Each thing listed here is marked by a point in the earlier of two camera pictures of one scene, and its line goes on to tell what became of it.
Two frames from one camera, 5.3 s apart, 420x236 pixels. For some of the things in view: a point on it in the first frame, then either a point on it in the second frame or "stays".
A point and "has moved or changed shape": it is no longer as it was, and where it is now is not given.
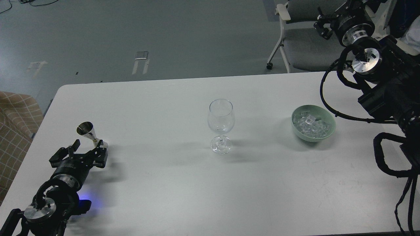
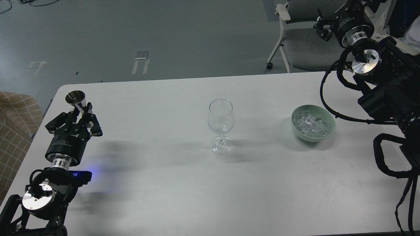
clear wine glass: [221, 118] stays
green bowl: [312, 123] stays
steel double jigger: [86, 129] has moved or changed shape
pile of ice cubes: [310, 126] stays
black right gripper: [352, 23] stays
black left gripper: [72, 171] -> [66, 146]
